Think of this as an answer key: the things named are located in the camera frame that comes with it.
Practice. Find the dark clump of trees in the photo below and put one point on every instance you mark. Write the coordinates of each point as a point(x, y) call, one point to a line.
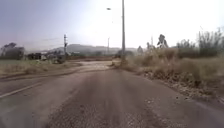
point(11, 52)

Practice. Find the grey asphalt road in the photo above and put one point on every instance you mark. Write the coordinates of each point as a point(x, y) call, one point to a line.
point(110, 100)

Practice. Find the dry grass field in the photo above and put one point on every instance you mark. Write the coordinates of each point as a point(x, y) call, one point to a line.
point(26, 67)

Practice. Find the lone dark tree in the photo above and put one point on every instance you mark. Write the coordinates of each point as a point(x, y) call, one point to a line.
point(162, 40)

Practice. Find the pole with dark box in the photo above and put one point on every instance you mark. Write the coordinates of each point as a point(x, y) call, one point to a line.
point(65, 43)

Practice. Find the tall bushes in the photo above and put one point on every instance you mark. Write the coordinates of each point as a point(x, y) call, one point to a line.
point(210, 43)

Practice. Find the low buildings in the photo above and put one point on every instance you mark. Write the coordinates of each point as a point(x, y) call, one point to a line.
point(35, 56)

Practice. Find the street lamp pole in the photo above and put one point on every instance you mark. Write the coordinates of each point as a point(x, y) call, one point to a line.
point(123, 30)

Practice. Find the thin pole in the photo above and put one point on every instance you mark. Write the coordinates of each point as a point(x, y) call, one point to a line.
point(108, 45)

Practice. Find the dry grass and brush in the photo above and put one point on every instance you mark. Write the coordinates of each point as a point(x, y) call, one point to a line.
point(186, 70)

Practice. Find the long distant hill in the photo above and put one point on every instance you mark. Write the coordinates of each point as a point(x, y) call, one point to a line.
point(83, 48)

